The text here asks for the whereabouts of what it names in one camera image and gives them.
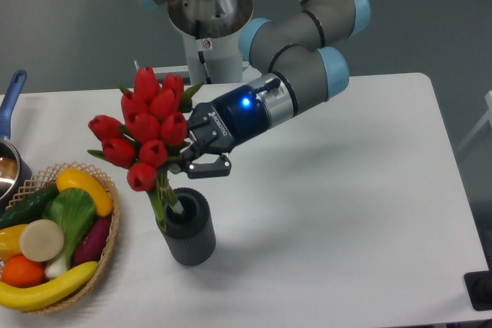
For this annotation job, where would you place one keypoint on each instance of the orange fruit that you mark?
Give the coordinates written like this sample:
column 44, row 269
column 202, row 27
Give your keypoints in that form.
column 22, row 272

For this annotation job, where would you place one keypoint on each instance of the long yellow banana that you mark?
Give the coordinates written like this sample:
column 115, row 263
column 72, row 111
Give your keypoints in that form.
column 45, row 294

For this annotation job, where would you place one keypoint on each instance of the blue handled saucepan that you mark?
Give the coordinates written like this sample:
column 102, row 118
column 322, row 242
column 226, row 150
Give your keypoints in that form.
column 14, row 171

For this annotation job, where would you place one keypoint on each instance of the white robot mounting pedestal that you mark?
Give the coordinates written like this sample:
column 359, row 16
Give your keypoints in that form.
column 210, row 30

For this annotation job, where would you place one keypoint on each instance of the purple sweet potato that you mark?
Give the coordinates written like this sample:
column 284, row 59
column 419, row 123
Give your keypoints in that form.
column 91, row 247

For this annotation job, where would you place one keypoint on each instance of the white furniture frame at right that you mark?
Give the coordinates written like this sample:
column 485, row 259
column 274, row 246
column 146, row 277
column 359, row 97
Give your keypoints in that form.
column 479, row 130

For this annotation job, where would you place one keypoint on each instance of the green bok choy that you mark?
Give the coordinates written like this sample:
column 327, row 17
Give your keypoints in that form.
column 73, row 210

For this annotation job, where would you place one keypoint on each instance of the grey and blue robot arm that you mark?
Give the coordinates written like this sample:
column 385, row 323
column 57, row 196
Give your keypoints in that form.
column 281, row 69

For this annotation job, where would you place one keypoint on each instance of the beige round disc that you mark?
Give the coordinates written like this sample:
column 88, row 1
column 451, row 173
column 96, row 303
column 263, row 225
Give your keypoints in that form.
column 41, row 240

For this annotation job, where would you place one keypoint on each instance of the woven wicker basket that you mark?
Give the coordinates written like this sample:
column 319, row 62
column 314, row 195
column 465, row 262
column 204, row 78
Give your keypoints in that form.
column 48, row 176

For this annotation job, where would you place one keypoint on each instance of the black device at table edge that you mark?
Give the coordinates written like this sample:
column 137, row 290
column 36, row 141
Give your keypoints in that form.
column 478, row 286

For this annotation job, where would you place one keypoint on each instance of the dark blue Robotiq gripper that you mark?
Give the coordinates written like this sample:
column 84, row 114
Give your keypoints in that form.
column 218, row 126

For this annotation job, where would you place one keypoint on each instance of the red tulip bouquet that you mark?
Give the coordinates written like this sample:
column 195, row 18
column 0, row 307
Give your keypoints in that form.
column 151, row 136

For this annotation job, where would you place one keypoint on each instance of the dark grey ribbed vase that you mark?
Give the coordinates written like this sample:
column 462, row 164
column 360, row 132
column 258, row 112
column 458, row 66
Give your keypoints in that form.
column 190, row 237

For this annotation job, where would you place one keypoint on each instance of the yellow bell pepper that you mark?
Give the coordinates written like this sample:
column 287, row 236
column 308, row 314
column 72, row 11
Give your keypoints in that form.
column 10, row 241

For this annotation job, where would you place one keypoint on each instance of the green cucumber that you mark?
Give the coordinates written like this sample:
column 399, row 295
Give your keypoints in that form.
column 29, row 208

